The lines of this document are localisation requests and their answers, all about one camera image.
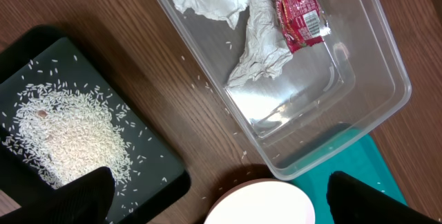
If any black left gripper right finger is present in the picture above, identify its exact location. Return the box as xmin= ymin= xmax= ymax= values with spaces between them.
xmin=327 ymin=171 xmax=438 ymax=224

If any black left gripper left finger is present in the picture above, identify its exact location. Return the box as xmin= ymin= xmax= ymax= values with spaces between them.
xmin=1 ymin=167 xmax=115 ymax=224

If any large white plate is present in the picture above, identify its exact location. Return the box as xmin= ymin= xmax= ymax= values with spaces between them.
xmin=204 ymin=179 xmax=316 ymax=224

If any red snack wrapper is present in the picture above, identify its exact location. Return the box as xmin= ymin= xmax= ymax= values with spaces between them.
xmin=276 ymin=0 xmax=331 ymax=53

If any black waste tray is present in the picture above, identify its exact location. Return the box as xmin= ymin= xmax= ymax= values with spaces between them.
xmin=1 ymin=26 xmax=191 ymax=223

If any clear plastic waste bin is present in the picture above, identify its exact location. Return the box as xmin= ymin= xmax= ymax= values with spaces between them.
xmin=158 ymin=0 xmax=412 ymax=180

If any teal plastic tray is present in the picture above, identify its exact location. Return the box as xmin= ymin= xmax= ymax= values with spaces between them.
xmin=290 ymin=134 xmax=406 ymax=224

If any pile of rice grains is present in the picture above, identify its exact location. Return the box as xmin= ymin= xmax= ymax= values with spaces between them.
xmin=1 ymin=84 xmax=132 ymax=204

